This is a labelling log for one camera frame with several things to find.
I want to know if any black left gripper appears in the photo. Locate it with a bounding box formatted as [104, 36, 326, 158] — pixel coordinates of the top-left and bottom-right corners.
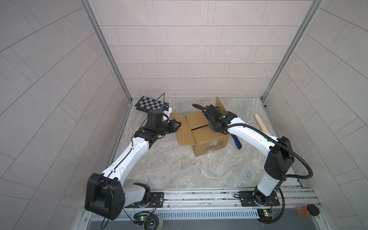
[154, 120, 182, 137]

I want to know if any brown cardboard express box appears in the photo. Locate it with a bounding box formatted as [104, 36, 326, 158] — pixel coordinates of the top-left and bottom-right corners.
[171, 98, 231, 157]

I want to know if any blue box cutter knife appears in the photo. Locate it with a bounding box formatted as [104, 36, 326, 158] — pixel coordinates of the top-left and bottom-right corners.
[232, 134, 242, 150]

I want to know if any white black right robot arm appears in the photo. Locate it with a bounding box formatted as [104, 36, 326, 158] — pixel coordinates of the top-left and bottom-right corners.
[199, 105, 295, 206]

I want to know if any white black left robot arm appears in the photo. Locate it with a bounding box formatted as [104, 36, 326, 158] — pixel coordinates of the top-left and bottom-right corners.
[84, 106, 181, 220]

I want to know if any black white chessboard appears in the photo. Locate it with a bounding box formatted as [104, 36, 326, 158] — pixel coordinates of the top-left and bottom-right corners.
[135, 96, 169, 113]

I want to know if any round black speaker device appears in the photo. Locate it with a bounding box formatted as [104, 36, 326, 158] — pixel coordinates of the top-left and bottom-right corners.
[133, 211, 163, 230]

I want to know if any green circuit board right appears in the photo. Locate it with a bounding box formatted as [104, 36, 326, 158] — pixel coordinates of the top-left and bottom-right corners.
[257, 209, 274, 223]

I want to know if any brown jar black lid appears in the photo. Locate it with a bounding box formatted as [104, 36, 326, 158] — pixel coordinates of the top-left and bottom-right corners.
[296, 204, 320, 217]

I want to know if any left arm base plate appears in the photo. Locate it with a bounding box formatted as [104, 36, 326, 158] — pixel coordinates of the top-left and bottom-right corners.
[125, 192, 164, 209]

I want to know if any cream plastic handle tool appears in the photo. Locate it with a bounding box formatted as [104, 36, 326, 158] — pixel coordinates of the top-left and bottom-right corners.
[255, 114, 271, 135]

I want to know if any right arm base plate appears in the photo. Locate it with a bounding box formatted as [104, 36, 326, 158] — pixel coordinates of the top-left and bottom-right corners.
[238, 191, 280, 207]

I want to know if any black corrugated cable conduit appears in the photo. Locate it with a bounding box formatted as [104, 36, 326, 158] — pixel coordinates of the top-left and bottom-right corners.
[192, 103, 314, 225]

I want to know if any aluminium corner post left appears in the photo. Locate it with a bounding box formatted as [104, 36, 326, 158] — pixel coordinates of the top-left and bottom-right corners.
[80, 0, 133, 103]

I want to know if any aluminium corner post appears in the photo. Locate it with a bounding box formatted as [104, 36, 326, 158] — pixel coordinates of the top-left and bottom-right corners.
[261, 0, 323, 104]
[80, 0, 133, 103]

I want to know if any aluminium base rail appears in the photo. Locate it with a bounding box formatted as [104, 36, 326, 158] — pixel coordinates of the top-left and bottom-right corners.
[74, 186, 330, 230]

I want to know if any aluminium corner post right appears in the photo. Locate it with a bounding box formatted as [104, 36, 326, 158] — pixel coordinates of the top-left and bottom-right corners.
[261, 0, 323, 104]

